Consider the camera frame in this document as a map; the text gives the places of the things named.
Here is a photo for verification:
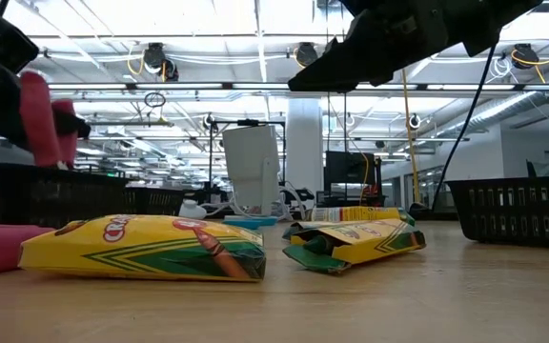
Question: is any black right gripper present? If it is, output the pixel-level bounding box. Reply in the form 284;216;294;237
287;0;545;93

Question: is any black slotted plastic basket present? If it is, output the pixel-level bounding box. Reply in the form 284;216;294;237
445;175;549;250
0;162;131;231
124;186;186;218

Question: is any yellow green crayon box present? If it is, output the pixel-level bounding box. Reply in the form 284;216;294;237
308;206;417;226
18;213;268;284
281;221;316;241

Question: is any small yellow crayon box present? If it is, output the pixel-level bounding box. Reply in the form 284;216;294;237
282;218;427;276

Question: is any white square column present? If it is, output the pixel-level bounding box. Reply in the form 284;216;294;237
286;98;324;201

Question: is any long ceiling strip light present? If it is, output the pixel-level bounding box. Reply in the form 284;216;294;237
48;81;549;92

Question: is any black ceiling cable reel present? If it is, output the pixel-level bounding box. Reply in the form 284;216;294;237
295;41;321;70
143;42;179;83
511;42;541;71

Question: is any black hanging cable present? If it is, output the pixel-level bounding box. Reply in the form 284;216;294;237
340;91;350;201
324;91;332;153

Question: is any black coiled cable loop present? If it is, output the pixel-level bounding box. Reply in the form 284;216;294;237
143;91;167;110

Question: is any yellow hanging cable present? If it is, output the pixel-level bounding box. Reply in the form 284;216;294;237
400;69;422;206

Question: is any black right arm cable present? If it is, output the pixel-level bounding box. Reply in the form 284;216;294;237
430;41;500;212

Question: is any silver ventilation duct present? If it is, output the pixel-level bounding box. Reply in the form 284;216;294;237
438;90;549;137

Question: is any white lamp cable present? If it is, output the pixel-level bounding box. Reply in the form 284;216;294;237
202;182;307;221

